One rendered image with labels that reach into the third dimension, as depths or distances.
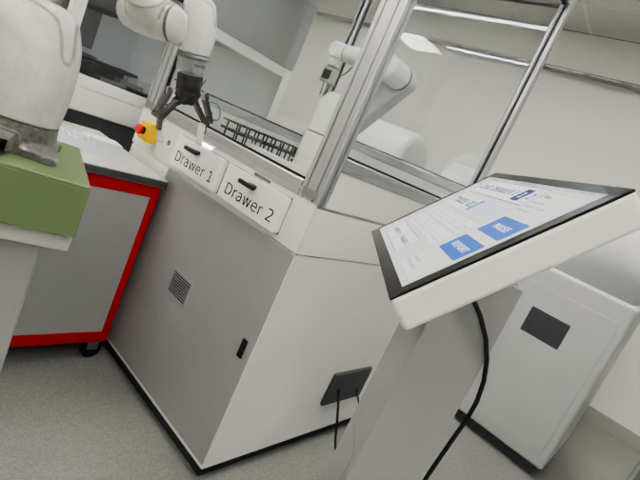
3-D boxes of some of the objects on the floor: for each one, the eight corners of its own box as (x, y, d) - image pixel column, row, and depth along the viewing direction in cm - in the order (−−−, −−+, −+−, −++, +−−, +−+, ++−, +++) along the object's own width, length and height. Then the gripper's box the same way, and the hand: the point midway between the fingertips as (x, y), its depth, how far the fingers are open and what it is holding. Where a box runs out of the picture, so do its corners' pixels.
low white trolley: (-96, 382, 132) (-29, 134, 118) (-121, 278, 169) (-71, 80, 155) (102, 362, 178) (169, 181, 163) (49, 284, 215) (99, 130, 200)
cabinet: (194, 490, 140) (297, 255, 125) (71, 312, 201) (130, 140, 186) (363, 425, 215) (441, 273, 199) (236, 310, 276) (289, 187, 260)
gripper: (157, 68, 126) (147, 144, 134) (231, 83, 145) (219, 149, 152) (145, 62, 131) (135, 136, 138) (218, 77, 149) (207, 142, 156)
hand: (180, 139), depth 145 cm, fingers open, 13 cm apart
